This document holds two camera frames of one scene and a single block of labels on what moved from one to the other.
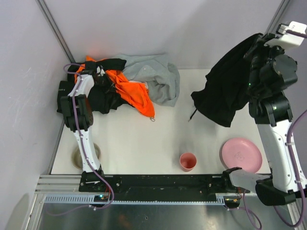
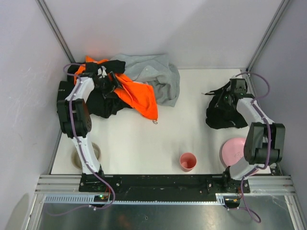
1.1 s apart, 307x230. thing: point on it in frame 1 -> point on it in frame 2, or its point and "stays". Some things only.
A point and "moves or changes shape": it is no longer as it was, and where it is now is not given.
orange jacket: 133,93 moves or changes shape
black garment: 227,92 -> 219,118
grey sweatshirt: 162,77 stays
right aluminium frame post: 277,17 stays
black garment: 103,99 moves or changes shape
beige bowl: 76,157 stays
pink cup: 188,161 stays
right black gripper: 254,52 -> 222,100
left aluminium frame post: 51,23 stays
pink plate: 242,153 stays
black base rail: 158,188 stays
